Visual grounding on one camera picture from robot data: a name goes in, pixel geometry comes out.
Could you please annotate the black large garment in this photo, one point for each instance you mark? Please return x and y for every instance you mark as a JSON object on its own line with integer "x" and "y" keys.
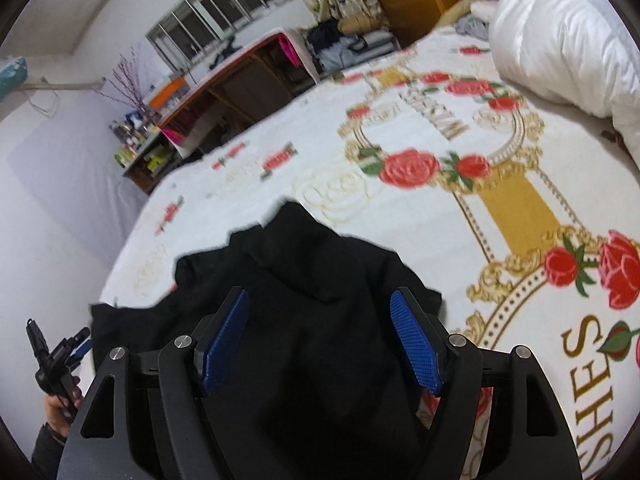
{"x": 320, "y": 387}

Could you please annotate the beige pillow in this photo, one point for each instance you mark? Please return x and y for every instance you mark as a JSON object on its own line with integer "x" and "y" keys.
{"x": 450, "y": 16}

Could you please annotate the white puffy duvet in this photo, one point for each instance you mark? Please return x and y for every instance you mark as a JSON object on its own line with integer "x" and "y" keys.
{"x": 571, "y": 51}

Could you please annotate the white rose print bedspread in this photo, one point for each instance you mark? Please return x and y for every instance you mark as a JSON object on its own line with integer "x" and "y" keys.
{"x": 517, "y": 211}

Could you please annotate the low wooden cluttered shelf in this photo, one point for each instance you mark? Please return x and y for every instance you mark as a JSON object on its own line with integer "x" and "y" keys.
{"x": 146, "y": 163}

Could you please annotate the pink branch vase arrangement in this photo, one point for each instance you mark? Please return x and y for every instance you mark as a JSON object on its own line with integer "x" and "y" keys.
{"x": 134, "y": 78}

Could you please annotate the wooden desk with red trim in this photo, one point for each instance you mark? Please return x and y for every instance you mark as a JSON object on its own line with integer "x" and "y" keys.
{"x": 247, "y": 87}

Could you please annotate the orange storage box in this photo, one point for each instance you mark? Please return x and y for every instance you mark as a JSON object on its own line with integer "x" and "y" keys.
{"x": 175, "y": 89}

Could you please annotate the barred window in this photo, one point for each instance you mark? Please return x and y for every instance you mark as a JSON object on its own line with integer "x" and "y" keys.
{"x": 193, "y": 28}

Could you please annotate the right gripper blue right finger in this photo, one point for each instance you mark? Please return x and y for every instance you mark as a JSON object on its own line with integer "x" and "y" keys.
{"x": 421, "y": 340}

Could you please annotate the person's left hand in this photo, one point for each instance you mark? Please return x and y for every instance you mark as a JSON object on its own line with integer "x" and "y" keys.
{"x": 54, "y": 408}

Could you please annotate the pile of clothes by curtain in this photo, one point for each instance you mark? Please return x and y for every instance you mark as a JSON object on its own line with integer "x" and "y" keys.
{"x": 334, "y": 51}

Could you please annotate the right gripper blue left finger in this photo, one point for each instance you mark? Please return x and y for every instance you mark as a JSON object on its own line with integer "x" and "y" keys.
{"x": 219, "y": 336}

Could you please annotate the grey cloth on bed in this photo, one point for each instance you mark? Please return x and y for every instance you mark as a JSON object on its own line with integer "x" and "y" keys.
{"x": 471, "y": 26}

